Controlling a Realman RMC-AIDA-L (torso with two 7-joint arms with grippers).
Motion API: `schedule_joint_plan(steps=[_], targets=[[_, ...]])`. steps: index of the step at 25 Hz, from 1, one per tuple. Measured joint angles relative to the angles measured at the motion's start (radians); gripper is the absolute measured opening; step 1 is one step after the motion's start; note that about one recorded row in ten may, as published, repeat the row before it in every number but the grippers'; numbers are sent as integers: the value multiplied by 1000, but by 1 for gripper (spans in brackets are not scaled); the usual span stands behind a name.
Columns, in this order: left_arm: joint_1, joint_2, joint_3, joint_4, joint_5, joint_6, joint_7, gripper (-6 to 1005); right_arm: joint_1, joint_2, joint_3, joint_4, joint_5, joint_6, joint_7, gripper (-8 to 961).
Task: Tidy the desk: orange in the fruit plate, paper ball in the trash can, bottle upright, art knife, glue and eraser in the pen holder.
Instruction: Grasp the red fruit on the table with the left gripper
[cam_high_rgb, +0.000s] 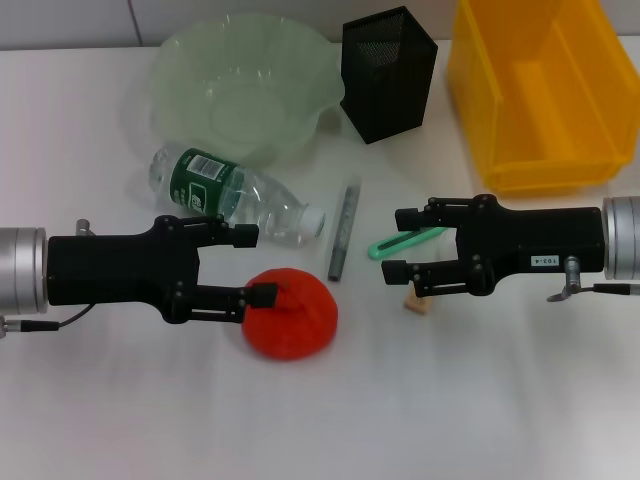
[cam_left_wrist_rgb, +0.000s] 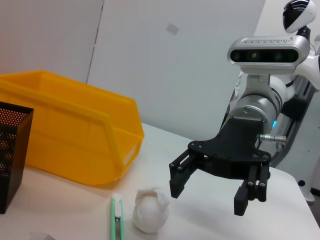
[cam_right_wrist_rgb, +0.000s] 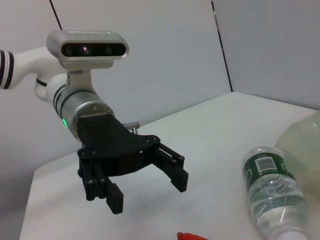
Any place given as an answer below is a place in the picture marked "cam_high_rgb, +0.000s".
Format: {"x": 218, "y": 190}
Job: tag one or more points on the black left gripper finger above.
{"x": 245, "y": 236}
{"x": 265, "y": 295}

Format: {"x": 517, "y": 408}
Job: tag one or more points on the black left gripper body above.
{"x": 110, "y": 270}

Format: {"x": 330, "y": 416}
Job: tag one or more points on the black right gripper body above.
{"x": 540, "y": 240}

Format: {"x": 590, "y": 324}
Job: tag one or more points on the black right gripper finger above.
{"x": 410, "y": 219}
{"x": 395, "y": 272}

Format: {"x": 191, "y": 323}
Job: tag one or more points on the green utility knife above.
{"x": 385, "y": 248}

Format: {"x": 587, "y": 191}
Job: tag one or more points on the red toy orange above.
{"x": 295, "y": 330}

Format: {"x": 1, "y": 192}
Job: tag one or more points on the clear water bottle green label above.
{"x": 200, "y": 185}

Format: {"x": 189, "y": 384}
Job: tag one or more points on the beige eraser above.
{"x": 417, "y": 305}

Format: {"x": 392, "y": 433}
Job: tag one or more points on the grey marker pen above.
{"x": 344, "y": 220}

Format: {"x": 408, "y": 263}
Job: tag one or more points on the black mesh pen holder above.
{"x": 395, "y": 95}

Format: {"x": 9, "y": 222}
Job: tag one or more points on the pale green glass fruit bowl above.
{"x": 240, "y": 90}

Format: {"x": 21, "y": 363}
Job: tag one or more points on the yellow plastic bin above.
{"x": 545, "y": 115}

